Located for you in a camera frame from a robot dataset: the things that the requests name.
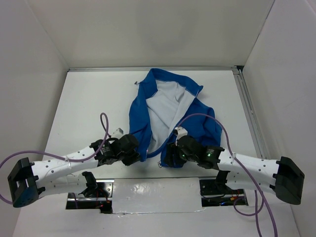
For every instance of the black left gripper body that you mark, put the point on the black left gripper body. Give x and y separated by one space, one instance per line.
127 159

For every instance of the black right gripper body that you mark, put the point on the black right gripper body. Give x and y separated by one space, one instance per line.
179 156

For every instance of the blue jacket with white lining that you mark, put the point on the blue jacket with white lining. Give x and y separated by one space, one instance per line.
164 101

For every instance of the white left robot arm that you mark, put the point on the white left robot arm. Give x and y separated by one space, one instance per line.
29 181

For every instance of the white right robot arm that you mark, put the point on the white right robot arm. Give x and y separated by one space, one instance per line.
282 177

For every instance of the white taped cover panel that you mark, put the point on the white taped cover panel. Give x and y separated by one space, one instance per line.
166 195

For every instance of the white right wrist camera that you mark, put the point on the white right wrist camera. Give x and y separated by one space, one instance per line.
179 133

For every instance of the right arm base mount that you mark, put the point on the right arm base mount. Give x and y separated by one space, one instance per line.
212 196

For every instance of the aluminium right side rail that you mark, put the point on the aluminium right side rail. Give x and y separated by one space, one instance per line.
251 118

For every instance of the aluminium table edge rail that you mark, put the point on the aluminium table edge rail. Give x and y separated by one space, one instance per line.
172 68

